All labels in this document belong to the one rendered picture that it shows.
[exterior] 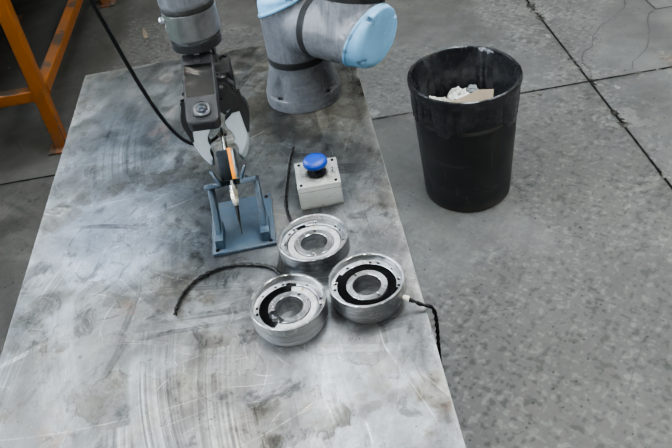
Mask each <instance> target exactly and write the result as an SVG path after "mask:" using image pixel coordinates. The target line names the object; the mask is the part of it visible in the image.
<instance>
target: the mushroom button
mask: <svg viewBox="0 0 672 448"><path fill-rule="evenodd" d="M326 165H327V157H326V156H325V155H324V154H322V153H311V154H309V155H307V156H306V157H305V158H304V159H303V167H304V168H305V169H307V170H309V171H313V172H314V173H318V172H320V169H322V168H324V167H325V166H326Z"/></svg>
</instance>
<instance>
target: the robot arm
mask: <svg viewBox="0 0 672 448"><path fill-rule="evenodd" d="M157 2H158V6H159V9H160V12H161V15H162V17H159V18H158V21H159V23H160V24H165V28H166V32H167V35H168V38H169V39H170V42H171V45H172V48H173V50H174V51H175V52H176V53H179V54H183V56H182V57H181V67H182V84H183V89H182V92H181V95H182V96H184V99H181V100H180V106H181V123H182V126H183V128H184V130H185V132H186V133H187V135H188V137H189V138H190V140H191V142H192V143H193V144H194V146H195V147H196V149H197V150H198V152H199V153H200V154H201V156H202V157H203V158H204V159H205V160H206V161H207V162H208V163H209V164H210V165H215V162H214V153H213V151H212V149H211V140H210V138H209V136H208V135H209V134H210V129H217V128H219V127H220V126H221V113H223V114H224V115H225V114H226V116H225V124H226V126H227V128H228V129H229V130H230V131H231V132H232V133H233V135H234V142H235V144H236V145H237V146H238V154H239V156H240V157H241V158H242V160H244V159H245V158H246V156H247V153H248V149H249V131H250V113H249V106H248V103H247V101H246V99H245V97H244V96H242V95H241V92H240V89H236V82H235V78H234V73H233V69H232V65H231V61H230V57H229V53H225V54H219V55H218V54H217V52H216V48H215V47H216V46H217V45H218V44H219V43H220V42H221V40H222V36H221V32H220V27H221V24H220V20H219V16H218V12H217V8H216V4H215V0H157ZM257 6H258V17H259V18H260V23H261V27H262V32H263V37H264V42H265V46H266V51H267V56H268V61H269V71H268V79H267V86H266V94H267V99H268V103H269V105H270V106H271V107H272V108H273V109H275V110H277V111H279V112H283V113H288V114H304V113H310V112H314V111H318V110H321V109H323V108H325V107H327V106H329V105H331V104H332V103H334V102H335V101H336V100H337V99H338V98H339V97H340V95H341V93H342V85H341V79H340V76H339V74H338V72H337V70H336V68H335V67H334V65H333V63H332V62H335V63H339V64H343V65H345V66H347V67H357V68H363V69H367V68H371V67H374V66H375V65H377V64H378V63H380V62H381V61H382V60H383V59H384V57H385V56H386V54H387V53H388V52H389V50H390V48H391V46H392V44H393V41H394V38H395V35H396V30H397V16H396V14H395V10H394V9H393V8H392V7H391V6H390V5H389V4H386V3H385V0H257ZM222 58H226V60H225V59H222ZM228 110H229V112H228V113H227V111H228ZM220 112H221V113H220Z"/></svg>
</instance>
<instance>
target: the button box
mask: <svg viewBox="0 0 672 448"><path fill-rule="evenodd" d="M294 166H295V174H296V182H297V190H298V194H299V199H300V204H301V209H302V211H303V210H308V209H314V208H320V207H325V206H331V205H337V204H342V203H344V199H343V193H342V186H341V179H340V175H339V170H338V166H337V161H336V157H333V158H327V165H326V166H325V167H324V168H322V169H320V172H318V173H314V172H313V171H309V170H307V169H305V168H304V167H303V163H298V164H294Z"/></svg>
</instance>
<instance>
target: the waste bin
mask: <svg viewBox="0 0 672 448"><path fill-rule="evenodd" d="M522 81H523V71H522V68H521V66H520V64H519V63H518V62H517V61H516V60H515V59H514V58H512V57H511V56H510V55H508V54H506V53H504V52H502V51H500V50H498V49H494V48H490V47H484V46H455V47H449V48H444V49H440V50H437V51H434V52H431V53H429V54H427V55H425V56H423V57H422V58H420V59H419V60H417V61H416V62H415V63H414V64H413V65H412V66H411V68H410V69H409V71H408V75H407V84H408V88H409V91H410V97H411V105H412V110H413V116H414V118H415V123H416V129H417V135H418V142H419V148H420V154H421V160H422V167H423V173H424V179H425V186H426V191H427V194H428V196H429V197H430V199H431V200H432V201H433V202H435V203H436V204H438V205H439V206H441V207H443V208H446V209H449V210H453V211H459V212H475V211H481V210H485V209H488V208H490V207H493V206H495V205H496V204H498V203H500V202H501V201H502V200H503V199H504V198H505V197H506V196H507V194H508V192H509V190H510V182H511V172H512V162H513V152H514V142H515V132H516V122H517V114H518V109H519V101H520V92H521V84H522ZM470 84H472V85H474V84H475V85H477V88H478V89H479V90H481V89H494V94H493V98H489V99H486V100H481V101H475V102H464V103H457V102H446V101H440V100H436V99H433V98H430V97H429V96H435V97H446V98H447V96H448V93H449V91H450V90H451V89H452V88H456V87H457V86H459V88H461V89H464V88H466V91H467V87H468V86H469V85H470Z"/></svg>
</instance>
